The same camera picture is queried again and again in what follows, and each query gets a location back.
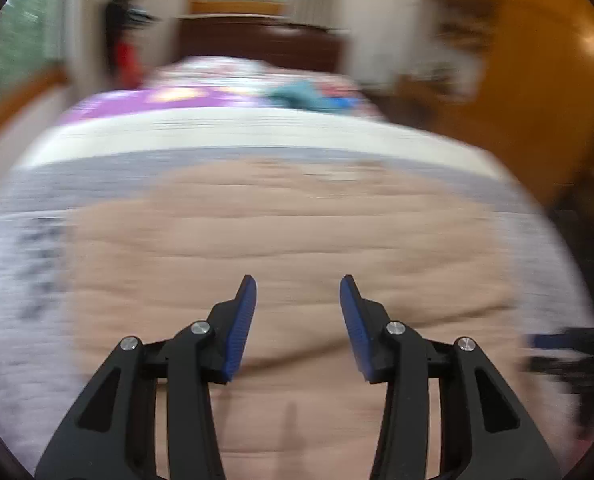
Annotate dark hanging clothes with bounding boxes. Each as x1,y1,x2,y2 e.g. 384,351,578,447
102,0,155,86

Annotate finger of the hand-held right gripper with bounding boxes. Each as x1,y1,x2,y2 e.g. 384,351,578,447
524,332,572,376

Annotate beige quilted jacket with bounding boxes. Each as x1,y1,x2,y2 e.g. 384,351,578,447
67,157,528,480

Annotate red hanging cloth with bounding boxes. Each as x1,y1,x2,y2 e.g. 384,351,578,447
113,40,144,86

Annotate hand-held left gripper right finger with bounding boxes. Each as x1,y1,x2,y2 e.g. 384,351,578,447
339,274,562,480

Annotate dark wooden headboard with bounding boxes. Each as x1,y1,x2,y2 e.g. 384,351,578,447
174,12,345,73

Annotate wooden wardrobe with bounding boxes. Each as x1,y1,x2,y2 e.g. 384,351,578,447
392,0,594,206

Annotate teal cloth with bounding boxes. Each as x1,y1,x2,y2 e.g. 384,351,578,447
267,80,358,113

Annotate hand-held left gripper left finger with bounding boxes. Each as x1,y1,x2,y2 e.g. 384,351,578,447
35,274,258,480

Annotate purple floral blanket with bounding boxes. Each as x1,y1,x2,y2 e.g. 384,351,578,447
57,55,388,126

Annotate grey floral bedspread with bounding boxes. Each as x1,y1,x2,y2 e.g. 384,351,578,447
0,147,594,466

